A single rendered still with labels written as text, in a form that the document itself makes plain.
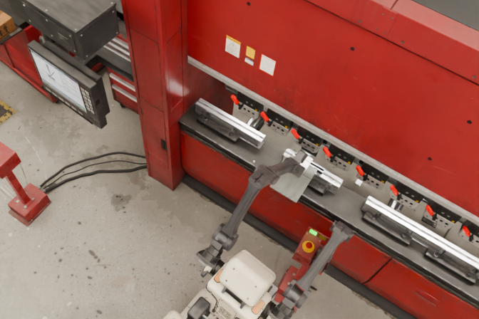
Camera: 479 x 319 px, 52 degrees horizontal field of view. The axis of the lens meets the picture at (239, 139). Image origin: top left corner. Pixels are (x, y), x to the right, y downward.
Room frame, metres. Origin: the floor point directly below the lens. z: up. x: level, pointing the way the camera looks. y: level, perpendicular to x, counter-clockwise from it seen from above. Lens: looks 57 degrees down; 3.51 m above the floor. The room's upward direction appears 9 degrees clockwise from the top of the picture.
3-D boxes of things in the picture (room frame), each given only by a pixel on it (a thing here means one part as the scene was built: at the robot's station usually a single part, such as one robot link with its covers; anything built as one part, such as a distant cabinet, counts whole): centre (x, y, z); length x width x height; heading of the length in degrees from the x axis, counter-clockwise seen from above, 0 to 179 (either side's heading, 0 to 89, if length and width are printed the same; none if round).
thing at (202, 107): (1.80, 0.08, 0.92); 0.50 x 0.06 x 0.10; 64
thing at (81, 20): (1.66, 0.93, 1.53); 0.51 x 0.25 x 0.85; 61
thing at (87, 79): (1.56, 0.92, 1.42); 0.45 x 0.12 x 0.36; 61
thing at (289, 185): (1.42, -0.35, 1.00); 0.26 x 0.18 x 0.01; 154
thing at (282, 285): (1.06, -0.53, 0.06); 0.25 x 0.20 x 0.12; 156
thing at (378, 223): (1.24, -0.94, 0.89); 0.30 x 0.05 x 0.03; 64
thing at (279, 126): (1.65, -0.21, 1.26); 0.15 x 0.09 x 0.17; 64
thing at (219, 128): (1.76, 0.15, 0.89); 0.30 x 0.05 x 0.03; 64
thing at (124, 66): (1.87, 0.87, 1.18); 0.40 x 0.24 x 0.07; 64
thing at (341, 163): (1.48, -0.57, 1.26); 0.15 x 0.09 x 0.17; 64
